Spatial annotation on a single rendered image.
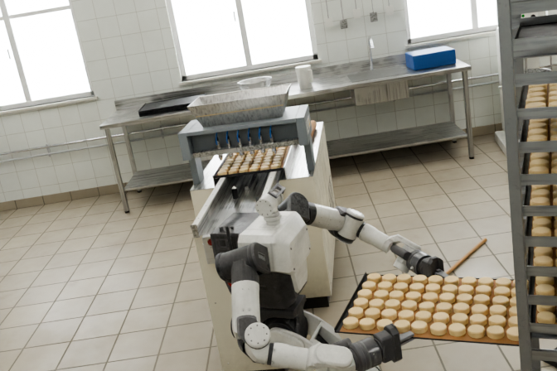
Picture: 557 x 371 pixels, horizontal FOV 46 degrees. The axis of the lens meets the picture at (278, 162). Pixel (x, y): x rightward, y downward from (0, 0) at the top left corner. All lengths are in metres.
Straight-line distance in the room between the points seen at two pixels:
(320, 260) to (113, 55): 3.69
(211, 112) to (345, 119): 3.25
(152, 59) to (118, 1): 0.64
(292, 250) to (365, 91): 3.94
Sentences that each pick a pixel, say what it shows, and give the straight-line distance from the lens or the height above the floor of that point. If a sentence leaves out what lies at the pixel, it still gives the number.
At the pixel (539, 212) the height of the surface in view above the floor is 1.23.
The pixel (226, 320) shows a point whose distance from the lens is 3.26.
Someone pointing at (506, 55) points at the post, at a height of 1.66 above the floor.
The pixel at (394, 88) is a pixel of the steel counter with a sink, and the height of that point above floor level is 0.76.
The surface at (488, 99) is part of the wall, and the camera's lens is 7.01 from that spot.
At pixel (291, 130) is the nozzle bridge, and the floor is 1.09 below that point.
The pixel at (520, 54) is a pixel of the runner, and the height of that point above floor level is 1.59.
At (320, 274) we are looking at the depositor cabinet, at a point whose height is 0.23.
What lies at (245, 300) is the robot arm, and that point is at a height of 1.00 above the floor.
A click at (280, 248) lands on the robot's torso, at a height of 1.06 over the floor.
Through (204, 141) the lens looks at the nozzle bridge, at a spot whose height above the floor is 1.10.
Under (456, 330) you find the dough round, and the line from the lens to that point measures 2.12.
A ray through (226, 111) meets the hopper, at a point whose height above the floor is 1.26.
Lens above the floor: 1.95
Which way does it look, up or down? 16 degrees down
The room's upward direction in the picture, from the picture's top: 10 degrees counter-clockwise
